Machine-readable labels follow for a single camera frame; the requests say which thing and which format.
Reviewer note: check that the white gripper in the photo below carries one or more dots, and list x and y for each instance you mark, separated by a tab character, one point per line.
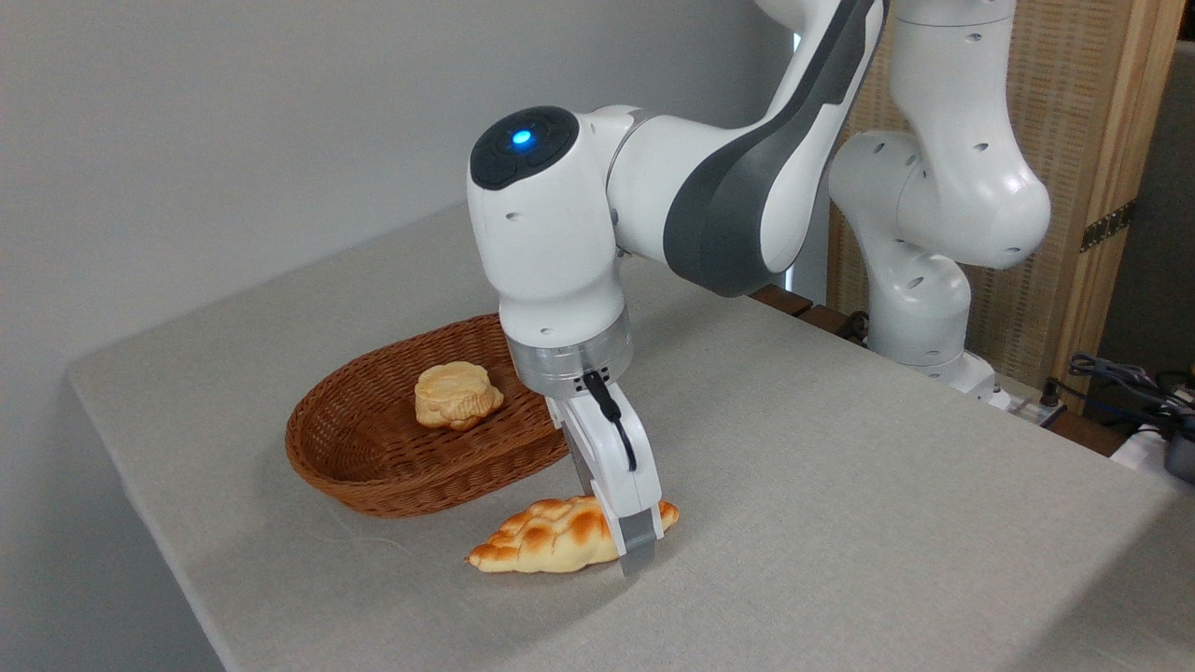
611	467

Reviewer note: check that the long braided bread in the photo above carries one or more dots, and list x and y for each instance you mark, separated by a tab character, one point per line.
541	541

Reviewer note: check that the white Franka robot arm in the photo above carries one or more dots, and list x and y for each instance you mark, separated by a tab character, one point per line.
551	233

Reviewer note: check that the small round bread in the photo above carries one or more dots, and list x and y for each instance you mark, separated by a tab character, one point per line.
456	396

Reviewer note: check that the brown wicker basket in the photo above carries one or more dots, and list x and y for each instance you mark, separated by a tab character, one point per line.
373	467

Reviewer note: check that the grey fabric tablecloth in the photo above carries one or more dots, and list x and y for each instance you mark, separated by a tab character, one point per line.
840	560

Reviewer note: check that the dark wooden robot platform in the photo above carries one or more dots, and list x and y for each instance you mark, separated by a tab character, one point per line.
782	300

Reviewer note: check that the small black clamp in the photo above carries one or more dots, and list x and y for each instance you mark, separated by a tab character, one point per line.
851	327

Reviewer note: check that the black metal hinge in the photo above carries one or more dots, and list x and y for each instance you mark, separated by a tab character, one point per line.
1108	226

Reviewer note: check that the wooden framed rattan screen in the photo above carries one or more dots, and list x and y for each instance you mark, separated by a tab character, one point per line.
1083	121

